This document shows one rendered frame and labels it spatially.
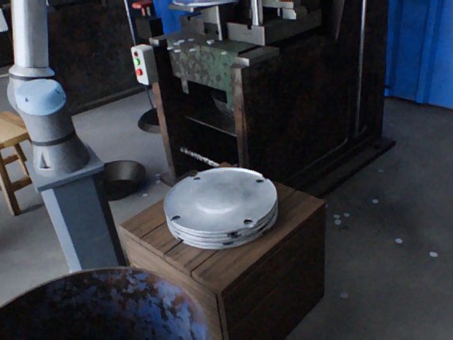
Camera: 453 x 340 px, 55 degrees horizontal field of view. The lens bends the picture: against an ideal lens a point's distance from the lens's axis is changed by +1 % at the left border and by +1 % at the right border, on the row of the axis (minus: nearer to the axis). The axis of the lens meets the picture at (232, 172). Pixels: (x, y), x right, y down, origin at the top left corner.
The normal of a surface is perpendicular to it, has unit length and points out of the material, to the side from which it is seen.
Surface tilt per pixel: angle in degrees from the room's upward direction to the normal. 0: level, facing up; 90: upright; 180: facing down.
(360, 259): 0
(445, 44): 90
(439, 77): 90
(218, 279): 0
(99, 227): 90
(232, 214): 0
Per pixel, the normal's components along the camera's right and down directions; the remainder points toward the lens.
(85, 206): 0.52, 0.40
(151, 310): -0.37, 0.47
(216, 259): -0.09, -0.86
